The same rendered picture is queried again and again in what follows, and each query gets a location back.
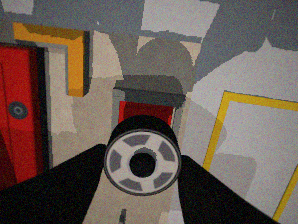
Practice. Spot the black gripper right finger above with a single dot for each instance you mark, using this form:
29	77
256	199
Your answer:
206	200

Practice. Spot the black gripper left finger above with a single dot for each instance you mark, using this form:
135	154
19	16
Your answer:
60	195

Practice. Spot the yellow tape border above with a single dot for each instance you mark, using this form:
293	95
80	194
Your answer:
227	97

